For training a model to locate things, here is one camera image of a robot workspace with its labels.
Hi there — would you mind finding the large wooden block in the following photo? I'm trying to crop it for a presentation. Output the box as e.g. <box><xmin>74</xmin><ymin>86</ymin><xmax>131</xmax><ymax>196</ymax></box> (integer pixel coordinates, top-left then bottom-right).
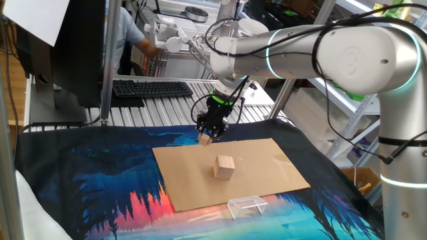
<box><xmin>212</xmin><ymin>155</ymin><xmax>236</xmax><ymax>181</ymax></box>

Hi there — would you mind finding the person torso in blue shirt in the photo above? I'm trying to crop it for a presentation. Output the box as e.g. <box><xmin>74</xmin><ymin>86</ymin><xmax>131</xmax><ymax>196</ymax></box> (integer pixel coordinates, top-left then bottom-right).
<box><xmin>105</xmin><ymin>8</ymin><xmax>145</xmax><ymax>76</ymax></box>

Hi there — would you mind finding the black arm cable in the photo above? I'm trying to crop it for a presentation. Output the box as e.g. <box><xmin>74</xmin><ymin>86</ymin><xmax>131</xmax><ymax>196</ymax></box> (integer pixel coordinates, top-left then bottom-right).
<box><xmin>189</xmin><ymin>3</ymin><xmax>427</xmax><ymax>165</ymax></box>

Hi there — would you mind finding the open cardboard box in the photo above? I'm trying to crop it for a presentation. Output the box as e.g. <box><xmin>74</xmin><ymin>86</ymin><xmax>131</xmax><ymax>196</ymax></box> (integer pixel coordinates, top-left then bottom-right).
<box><xmin>340</xmin><ymin>166</ymin><xmax>382</xmax><ymax>197</ymax></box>

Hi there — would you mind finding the person forearm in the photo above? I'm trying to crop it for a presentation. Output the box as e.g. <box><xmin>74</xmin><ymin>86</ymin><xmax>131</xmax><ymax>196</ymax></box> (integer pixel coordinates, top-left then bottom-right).
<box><xmin>135</xmin><ymin>37</ymin><xmax>163</xmax><ymax>59</ymax></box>

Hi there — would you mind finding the printed forest landscape mat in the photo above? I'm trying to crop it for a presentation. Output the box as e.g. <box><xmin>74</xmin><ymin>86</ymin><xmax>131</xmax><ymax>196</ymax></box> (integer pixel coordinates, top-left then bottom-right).
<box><xmin>13</xmin><ymin>118</ymin><xmax>384</xmax><ymax>240</ymax></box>

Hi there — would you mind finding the round grey black device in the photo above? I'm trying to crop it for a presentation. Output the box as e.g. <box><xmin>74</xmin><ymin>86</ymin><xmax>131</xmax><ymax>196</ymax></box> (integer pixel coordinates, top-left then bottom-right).
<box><xmin>184</xmin><ymin>6</ymin><xmax>209</xmax><ymax>23</ymax></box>

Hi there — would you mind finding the brown cardboard sheet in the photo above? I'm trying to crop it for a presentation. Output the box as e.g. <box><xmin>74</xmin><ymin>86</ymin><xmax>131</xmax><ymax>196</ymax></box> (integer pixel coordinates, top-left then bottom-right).
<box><xmin>151</xmin><ymin>138</ymin><xmax>312</xmax><ymax>213</ymax></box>

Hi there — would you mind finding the white paper sheet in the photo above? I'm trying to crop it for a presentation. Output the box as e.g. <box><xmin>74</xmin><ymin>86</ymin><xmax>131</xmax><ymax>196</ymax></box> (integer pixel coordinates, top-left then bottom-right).
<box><xmin>1</xmin><ymin>0</ymin><xmax>71</xmax><ymax>47</ymax></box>

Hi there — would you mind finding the white mesh basket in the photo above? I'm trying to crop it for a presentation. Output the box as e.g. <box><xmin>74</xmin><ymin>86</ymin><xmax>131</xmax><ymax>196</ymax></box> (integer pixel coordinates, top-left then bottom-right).
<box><xmin>226</xmin><ymin>195</ymin><xmax>270</xmax><ymax>220</ymax></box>

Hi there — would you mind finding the small wooden block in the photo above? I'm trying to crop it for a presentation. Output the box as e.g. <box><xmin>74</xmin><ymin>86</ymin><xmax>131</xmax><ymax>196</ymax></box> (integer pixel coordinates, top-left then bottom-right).
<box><xmin>197</xmin><ymin>133</ymin><xmax>214</xmax><ymax>147</ymax></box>

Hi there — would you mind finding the black monitor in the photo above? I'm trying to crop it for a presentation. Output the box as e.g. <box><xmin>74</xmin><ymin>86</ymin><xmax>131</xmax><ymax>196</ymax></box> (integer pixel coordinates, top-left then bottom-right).
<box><xmin>15</xmin><ymin>0</ymin><xmax>107</xmax><ymax>126</ymax></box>

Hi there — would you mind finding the aluminium frame bar with bracket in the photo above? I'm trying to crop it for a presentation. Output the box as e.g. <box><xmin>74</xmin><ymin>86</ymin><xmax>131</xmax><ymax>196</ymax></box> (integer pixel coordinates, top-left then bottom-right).
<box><xmin>0</xmin><ymin>76</ymin><xmax>26</xmax><ymax>240</ymax></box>

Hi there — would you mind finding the green flange ring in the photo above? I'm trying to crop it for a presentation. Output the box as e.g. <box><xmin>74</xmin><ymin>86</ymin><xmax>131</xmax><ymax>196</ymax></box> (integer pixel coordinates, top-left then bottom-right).
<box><xmin>209</xmin><ymin>89</ymin><xmax>236</xmax><ymax>107</ymax></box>

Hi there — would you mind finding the black keyboard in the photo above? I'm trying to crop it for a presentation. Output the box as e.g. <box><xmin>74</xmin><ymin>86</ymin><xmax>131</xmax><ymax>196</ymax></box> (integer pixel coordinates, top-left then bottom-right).
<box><xmin>112</xmin><ymin>79</ymin><xmax>194</xmax><ymax>99</ymax></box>

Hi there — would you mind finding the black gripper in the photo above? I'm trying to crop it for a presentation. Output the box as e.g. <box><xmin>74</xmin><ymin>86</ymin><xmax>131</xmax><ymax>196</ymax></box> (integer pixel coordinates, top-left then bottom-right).
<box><xmin>195</xmin><ymin>99</ymin><xmax>234</xmax><ymax>141</ymax></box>

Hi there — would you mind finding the white foam packaging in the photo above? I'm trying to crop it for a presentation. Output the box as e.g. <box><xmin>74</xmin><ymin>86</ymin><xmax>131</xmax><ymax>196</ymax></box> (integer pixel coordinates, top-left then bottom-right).
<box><xmin>283</xmin><ymin>88</ymin><xmax>372</xmax><ymax>154</ymax></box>

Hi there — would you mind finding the white teleoperation handle device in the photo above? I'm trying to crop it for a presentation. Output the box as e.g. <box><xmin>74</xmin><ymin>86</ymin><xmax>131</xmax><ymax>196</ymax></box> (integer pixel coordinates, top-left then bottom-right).
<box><xmin>143</xmin><ymin>17</ymin><xmax>214</xmax><ymax>77</ymax></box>

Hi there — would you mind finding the white metal shelf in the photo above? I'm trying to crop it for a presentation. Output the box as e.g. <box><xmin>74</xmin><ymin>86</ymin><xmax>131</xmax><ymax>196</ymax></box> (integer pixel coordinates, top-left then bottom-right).
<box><xmin>266</xmin><ymin>0</ymin><xmax>427</xmax><ymax>167</ymax></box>

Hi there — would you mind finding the red and white box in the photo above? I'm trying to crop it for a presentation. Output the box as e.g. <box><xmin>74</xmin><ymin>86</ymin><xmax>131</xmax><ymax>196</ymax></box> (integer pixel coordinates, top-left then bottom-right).
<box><xmin>131</xmin><ymin>49</ymin><xmax>161</xmax><ymax>77</ymax></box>

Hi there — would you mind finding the aluminium frame post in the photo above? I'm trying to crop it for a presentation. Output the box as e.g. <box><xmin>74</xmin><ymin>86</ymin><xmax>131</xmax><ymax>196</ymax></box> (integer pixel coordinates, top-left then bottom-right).
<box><xmin>99</xmin><ymin>0</ymin><xmax>123</xmax><ymax>127</ymax></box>

